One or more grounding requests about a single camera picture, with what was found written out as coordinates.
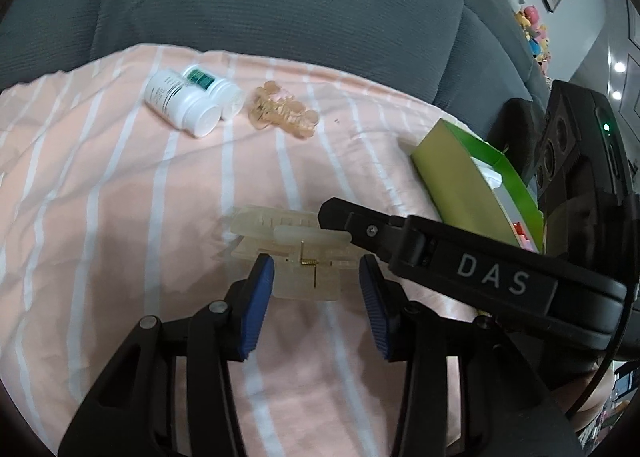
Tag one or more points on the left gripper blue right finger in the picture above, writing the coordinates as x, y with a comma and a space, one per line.
382, 298

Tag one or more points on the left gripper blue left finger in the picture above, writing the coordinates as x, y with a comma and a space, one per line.
255, 297

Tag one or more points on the translucent cream plastic clip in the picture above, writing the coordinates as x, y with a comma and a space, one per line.
309, 261

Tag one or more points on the white bottle green label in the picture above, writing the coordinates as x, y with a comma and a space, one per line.
222, 91

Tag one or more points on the white bottle black text label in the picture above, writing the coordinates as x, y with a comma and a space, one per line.
184, 105

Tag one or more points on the green cardboard box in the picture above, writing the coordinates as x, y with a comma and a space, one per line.
475, 188

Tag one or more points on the pink striped cloth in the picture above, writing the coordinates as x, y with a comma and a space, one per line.
109, 214

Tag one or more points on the grey sofa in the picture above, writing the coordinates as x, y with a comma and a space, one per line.
468, 57

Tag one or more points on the colourful plush toys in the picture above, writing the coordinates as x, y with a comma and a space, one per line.
535, 32

